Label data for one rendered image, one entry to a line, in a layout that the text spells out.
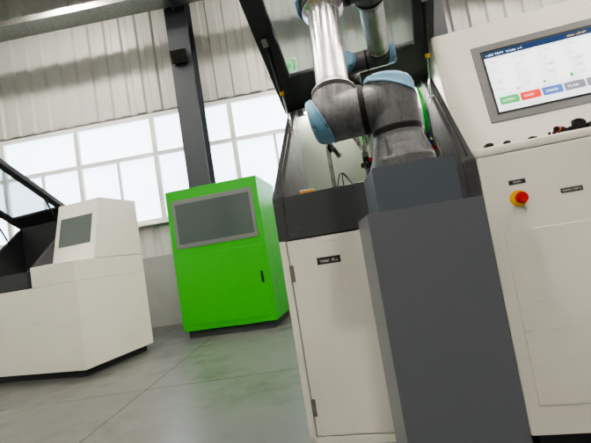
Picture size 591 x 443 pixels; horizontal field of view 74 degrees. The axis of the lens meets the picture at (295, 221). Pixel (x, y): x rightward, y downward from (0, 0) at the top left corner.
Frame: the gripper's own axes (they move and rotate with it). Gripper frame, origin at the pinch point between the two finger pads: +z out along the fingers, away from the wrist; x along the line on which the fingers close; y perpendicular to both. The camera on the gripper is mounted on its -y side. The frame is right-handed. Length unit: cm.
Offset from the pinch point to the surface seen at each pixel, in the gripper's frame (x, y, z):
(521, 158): 48, 23, 19
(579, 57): 84, -6, -18
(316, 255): -22, 23, 39
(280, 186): -32.5, 17.7, 11.8
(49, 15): -379, -261, -326
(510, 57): 62, -8, -25
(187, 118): -234, -323, -167
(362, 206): -3.2, 22.9, 25.4
